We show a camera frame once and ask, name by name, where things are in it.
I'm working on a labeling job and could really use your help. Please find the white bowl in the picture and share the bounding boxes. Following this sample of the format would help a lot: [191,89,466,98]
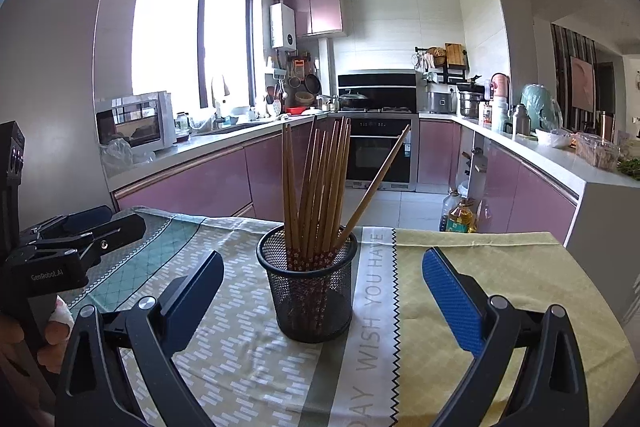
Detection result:
[535,128,574,148]

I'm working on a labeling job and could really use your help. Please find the steel steamer pot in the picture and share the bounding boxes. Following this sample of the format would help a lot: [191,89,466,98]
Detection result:
[457,89,486,118]

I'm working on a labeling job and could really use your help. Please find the pink wall cabinet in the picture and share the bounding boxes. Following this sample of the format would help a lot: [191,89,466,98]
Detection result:
[283,0,345,38]

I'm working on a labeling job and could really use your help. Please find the white bottle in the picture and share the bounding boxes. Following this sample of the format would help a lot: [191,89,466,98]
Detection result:
[491,96,509,130]

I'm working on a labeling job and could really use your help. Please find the steel flask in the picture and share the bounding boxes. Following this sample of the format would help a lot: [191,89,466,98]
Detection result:
[511,103,531,136]

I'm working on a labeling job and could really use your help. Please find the wok with lid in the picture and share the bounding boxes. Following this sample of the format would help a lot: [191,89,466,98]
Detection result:
[339,90,371,110]

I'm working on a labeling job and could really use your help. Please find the pink base cabinet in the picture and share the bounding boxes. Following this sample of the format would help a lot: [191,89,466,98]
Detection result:
[112,117,341,228]
[482,142,581,245]
[417,119,462,186]

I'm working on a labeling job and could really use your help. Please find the patterned tablecloth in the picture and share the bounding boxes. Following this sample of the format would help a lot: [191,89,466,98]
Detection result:
[50,206,640,427]

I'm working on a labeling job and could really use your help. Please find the person's left hand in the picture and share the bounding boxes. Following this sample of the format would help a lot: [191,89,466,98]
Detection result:
[0,297,76,408]

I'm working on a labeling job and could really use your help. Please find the grey refrigerator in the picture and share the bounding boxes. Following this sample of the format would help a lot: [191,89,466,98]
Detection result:
[0,0,136,228]

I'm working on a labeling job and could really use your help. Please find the clear plastic container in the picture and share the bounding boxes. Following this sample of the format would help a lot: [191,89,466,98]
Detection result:
[575,133,621,170]

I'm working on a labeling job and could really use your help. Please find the bunch of wooden chopsticks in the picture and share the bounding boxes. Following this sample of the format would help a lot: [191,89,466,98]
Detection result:
[281,117,412,273]

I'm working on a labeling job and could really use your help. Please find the steel rice cooker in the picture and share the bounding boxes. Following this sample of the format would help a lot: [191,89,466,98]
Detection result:
[426,88,458,115]

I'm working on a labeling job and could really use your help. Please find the wall picture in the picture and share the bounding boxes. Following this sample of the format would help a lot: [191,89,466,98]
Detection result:
[570,56,596,110]

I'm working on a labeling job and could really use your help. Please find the white hanging towel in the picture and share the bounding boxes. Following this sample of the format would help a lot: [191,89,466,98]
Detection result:
[211,76,231,105]

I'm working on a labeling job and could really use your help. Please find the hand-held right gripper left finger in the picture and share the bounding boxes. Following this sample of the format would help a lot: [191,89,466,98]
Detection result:
[54,250,225,427]

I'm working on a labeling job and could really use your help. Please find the kitchen window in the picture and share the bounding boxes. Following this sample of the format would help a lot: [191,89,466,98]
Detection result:
[131,0,261,110]

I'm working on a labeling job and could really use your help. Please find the black mesh holder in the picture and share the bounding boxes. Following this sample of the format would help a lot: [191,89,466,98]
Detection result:
[256,224,359,344]

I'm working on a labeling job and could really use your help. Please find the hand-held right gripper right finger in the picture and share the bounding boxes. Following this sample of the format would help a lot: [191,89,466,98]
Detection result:
[421,247,591,427]

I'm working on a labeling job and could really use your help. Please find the white kitchen countertop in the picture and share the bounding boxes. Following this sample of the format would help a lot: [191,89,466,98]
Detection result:
[100,109,640,192]

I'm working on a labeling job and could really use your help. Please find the pale green appliance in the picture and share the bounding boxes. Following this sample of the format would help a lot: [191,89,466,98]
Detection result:
[520,83,562,130]

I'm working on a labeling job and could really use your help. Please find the green leafy vegetables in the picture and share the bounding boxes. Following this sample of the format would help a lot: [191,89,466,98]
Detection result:
[617,157,640,182]

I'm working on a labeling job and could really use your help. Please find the clear plastic bag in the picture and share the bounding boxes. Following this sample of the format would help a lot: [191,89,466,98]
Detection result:
[100,137,156,178]

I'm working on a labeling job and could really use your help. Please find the yellow cooking oil bottle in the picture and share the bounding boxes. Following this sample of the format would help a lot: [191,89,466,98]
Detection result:
[447,198,478,234]

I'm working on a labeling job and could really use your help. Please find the copper tumbler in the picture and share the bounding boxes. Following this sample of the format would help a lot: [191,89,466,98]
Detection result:
[598,109,616,142]

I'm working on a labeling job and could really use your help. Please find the pink kettle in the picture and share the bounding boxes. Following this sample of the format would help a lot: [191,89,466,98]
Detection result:
[490,73,511,100]

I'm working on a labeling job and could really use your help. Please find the black range hood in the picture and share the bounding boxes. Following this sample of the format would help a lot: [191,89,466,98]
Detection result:
[337,71,418,110]

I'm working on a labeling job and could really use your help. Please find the black built-in oven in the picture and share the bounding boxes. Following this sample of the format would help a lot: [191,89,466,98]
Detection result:
[339,117,417,185]

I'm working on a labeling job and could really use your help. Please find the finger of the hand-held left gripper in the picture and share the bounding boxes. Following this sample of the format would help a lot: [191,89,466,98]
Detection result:
[20,205,113,248]
[5,213,147,273]

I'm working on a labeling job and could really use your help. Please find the clear plastic bottle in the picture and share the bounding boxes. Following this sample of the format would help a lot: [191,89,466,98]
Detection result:
[439,189,461,232]

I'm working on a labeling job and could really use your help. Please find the wall rack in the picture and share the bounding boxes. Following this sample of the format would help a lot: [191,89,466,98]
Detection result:
[414,43,471,82]

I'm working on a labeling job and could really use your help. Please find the white water heater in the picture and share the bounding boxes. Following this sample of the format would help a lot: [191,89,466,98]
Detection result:
[270,2,297,50]

